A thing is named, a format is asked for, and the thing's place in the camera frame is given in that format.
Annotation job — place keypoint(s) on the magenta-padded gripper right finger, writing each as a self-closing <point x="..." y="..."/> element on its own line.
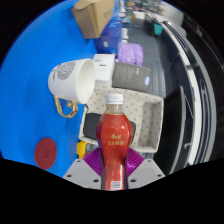
<point x="146" y="173"/>

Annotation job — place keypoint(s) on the white box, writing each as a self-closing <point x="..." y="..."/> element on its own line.
<point x="103" y="68"/>

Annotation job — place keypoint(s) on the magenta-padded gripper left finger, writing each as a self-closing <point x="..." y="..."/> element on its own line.
<point x="80" y="173"/>

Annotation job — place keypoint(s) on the dark grey flat box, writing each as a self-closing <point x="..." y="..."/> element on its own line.
<point x="130" y="76"/>

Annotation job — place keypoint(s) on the purple plastic bag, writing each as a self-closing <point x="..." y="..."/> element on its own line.
<point x="130" y="53"/>

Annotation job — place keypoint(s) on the beige dotted storage basket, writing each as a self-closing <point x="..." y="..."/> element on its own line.
<point x="146" y="116"/>

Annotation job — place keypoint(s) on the flat round red coaster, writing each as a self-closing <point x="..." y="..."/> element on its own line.
<point x="45" y="153"/>

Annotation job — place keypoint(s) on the red drink bottle white cap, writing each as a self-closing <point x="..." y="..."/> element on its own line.
<point x="113" y="136"/>

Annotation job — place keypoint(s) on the black workbench shelf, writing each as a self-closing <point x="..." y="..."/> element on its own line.
<point x="173" y="133"/>

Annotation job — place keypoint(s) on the blue box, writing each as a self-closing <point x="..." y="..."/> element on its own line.
<point x="110" y="33"/>

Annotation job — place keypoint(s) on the brown cardboard box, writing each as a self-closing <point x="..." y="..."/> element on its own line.
<point x="91" y="16"/>

